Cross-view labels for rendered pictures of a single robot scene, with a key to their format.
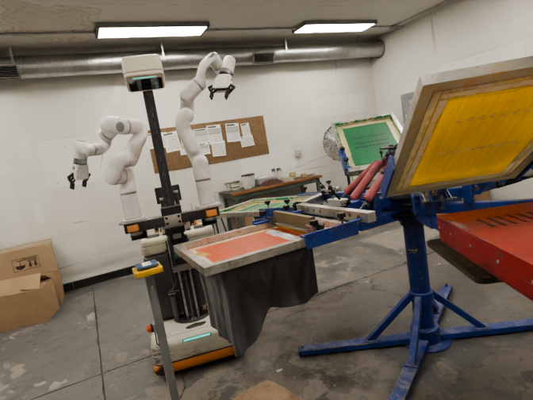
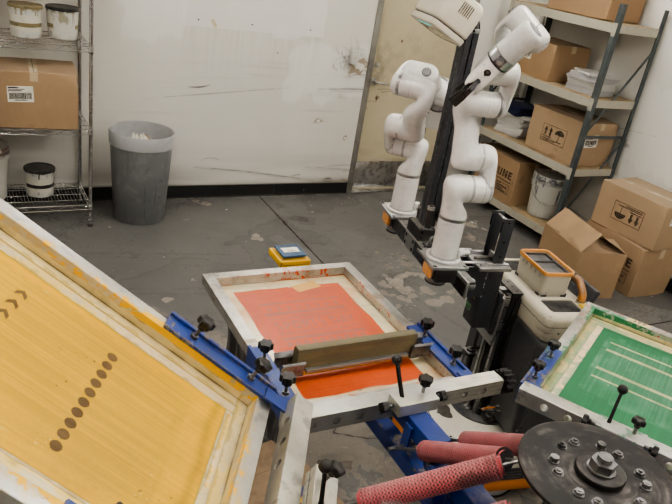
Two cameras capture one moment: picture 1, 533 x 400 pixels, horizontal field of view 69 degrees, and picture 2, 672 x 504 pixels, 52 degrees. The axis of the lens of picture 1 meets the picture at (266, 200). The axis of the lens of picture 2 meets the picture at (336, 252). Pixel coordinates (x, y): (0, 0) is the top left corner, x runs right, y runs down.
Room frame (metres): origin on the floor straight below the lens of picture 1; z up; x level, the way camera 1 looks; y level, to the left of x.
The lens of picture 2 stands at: (1.74, -1.85, 2.13)
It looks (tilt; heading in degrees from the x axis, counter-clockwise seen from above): 25 degrees down; 84
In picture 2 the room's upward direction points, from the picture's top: 10 degrees clockwise
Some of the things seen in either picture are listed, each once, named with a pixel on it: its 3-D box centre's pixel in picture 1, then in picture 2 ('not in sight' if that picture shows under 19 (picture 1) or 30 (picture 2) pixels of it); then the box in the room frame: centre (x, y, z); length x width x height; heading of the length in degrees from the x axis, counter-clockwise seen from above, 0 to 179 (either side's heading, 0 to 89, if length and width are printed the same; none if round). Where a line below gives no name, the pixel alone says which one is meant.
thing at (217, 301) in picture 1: (216, 298); not in sight; (1.82, 0.33, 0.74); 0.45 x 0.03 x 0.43; 25
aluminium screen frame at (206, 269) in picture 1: (260, 238); (325, 328); (1.94, 0.06, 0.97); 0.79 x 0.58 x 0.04; 115
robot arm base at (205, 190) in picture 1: (205, 192); (451, 238); (2.37, 0.37, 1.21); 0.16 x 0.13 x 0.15; 13
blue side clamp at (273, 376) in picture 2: (329, 233); (273, 383); (1.79, -0.27, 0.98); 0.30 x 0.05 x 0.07; 115
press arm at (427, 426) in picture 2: (347, 207); (421, 427); (2.18, -0.45, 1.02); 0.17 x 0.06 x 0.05; 115
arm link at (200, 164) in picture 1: (201, 167); (460, 197); (2.36, 0.36, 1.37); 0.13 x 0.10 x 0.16; 10
